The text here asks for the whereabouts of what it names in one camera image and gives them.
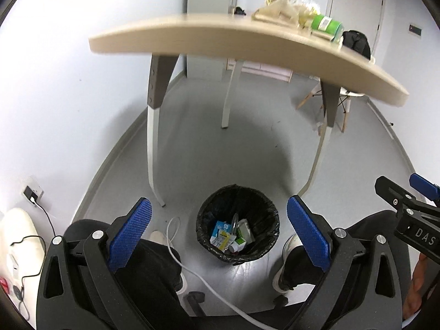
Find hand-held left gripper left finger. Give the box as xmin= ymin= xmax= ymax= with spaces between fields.
xmin=36 ymin=197 xmax=156 ymax=330

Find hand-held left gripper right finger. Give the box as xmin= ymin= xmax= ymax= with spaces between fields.
xmin=286 ymin=195 xmax=412 ymax=330

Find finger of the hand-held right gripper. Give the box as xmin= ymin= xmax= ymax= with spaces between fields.
xmin=409 ymin=174 xmax=440 ymax=204
xmin=375 ymin=176 xmax=440 ymax=228

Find green white small box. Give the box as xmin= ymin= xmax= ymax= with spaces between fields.
xmin=237 ymin=219 xmax=255 ymax=243

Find black lined waste bin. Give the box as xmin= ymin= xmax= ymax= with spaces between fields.
xmin=196 ymin=185 xmax=280 ymax=265

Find blue white drink carton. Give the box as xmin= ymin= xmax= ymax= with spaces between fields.
xmin=210 ymin=221 xmax=232 ymax=248

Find green drink container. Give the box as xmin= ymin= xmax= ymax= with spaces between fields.
xmin=311 ymin=14 xmax=344 ymax=40

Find clear plastic wrapper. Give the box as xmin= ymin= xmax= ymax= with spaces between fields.
xmin=292 ymin=0 xmax=322 ymax=28

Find person's right hand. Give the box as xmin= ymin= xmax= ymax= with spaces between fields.
xmin=403 ymin=255 xmax=434 ymax=325

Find person's right white shoe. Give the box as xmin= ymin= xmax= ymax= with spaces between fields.
xmin=273 ymin=235 xmax=299 ymax=291

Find white chair wooden legs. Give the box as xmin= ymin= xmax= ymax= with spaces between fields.
xmin=296 ymin=55 xmax=377 ymax=133

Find white bulky bundle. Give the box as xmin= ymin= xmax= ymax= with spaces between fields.
xmin=0 ymin=208 xmax=47 ymax=282

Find black backpack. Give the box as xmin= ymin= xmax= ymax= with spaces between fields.
xmin=342 ymin=30 xmax=372 ymax=61

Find pale pink low cabinet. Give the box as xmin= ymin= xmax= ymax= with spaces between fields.
xmin=225 ymin=58 xmax=293 ymax=83

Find white door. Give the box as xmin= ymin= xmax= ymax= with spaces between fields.
xmin=326 ymin=0 xmax=386 ymax=52

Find round wooden table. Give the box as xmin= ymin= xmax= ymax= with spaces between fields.
xmin=89 ymin=12 xmax=409 ymax=207

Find black cable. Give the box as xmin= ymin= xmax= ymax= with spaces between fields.
xmin=10 ymin=192 xmax=57 ymax=313

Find white cable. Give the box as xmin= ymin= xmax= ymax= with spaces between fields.
xmin=167 ymin=216 xmax=272 ymax=329

